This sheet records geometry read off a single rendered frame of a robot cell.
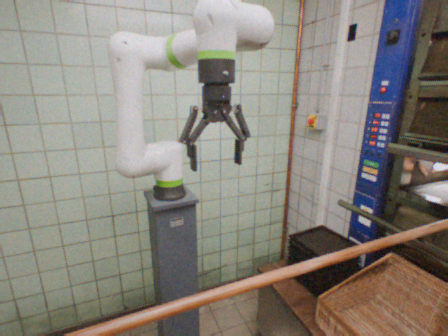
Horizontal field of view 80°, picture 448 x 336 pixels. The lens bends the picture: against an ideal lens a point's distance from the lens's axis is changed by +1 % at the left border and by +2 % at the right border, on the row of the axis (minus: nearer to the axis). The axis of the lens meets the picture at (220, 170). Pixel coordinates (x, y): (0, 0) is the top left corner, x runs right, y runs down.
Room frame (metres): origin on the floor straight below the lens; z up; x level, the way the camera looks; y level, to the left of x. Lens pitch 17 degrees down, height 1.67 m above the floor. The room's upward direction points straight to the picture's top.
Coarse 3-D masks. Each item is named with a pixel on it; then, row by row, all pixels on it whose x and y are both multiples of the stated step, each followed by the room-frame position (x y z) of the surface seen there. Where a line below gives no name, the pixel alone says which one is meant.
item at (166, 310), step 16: (432, 224) 0.85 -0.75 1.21; (384, 240) 0.75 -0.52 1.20; (400, 240) 0.77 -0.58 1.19; (320, 256) 0.67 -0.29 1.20; (336, 256) 0.67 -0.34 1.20; (352, 256) 0.69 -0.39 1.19; (272, 272) 0.60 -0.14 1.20; (288, 272) 0.61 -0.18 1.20; (304, 272) 0.62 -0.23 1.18; (224, 288) 0.54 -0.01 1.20; (240, 288) 0.55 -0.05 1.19; (256, 288) 0.57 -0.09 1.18; (176, 304) 0.49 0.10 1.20; (192, 304) 0.50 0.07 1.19; (208, 304) 0.52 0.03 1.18; (112, 320) 0.45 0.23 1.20; (128, 320) 0.45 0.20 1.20; (144, 320) 0.46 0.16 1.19; (160, 320) 0.47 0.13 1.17
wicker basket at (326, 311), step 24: (384, 264) 1.19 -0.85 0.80; (408, 264) 1.13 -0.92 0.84; (336, 288) 1.07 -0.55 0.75; (360, 288) 1.13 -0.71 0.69; (384, 288) 1.16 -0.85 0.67; (408, 288) 1.08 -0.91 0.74; (432, 288) 1.01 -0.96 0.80; (336, 312) 1.08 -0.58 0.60; (360, 312) 1.09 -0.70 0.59; (384, 312) 1.09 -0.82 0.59; (408, 312) 1.04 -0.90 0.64; (432, 312) 0.97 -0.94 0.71
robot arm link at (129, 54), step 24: (120, 48) 0.93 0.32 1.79; (144, 48) 0.98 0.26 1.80; (120, 72) 0.95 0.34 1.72; (144, 72) 1.02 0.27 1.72; (120, 96) 0.96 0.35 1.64; (120, 120) 0.97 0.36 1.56; (120, 144) 0.98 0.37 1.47; (144, 144) 1.02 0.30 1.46; (120, 168) 0.98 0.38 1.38; (144, 168) 1.00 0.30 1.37
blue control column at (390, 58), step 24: (408, 0) 1.36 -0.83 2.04; (384, 24) 1.45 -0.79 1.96; (408, 24) 1.34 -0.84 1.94; (384, 48) 1.43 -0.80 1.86; (408, 48) 1.33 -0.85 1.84; (384, 72) 1.41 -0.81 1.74; (384, 96) 1.39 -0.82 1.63; (384, 168) 1.33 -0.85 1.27; (360, 192) 1.43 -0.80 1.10; (384, 192) 1.34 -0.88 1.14; (360, 240) 1.39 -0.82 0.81
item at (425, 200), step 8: (400, 192) 1.26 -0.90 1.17; (408, 192) 1.23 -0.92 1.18; (416, 192) 1.23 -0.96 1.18; (408, 200) 1.22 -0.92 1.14; (416, 200) 1.19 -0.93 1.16; (424, 200) 1.15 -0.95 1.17; (432, 200) 1.13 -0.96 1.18; (440, 200) 1.13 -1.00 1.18; (432, 208) 1.12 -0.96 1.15; (440, 208) 1.09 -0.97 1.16
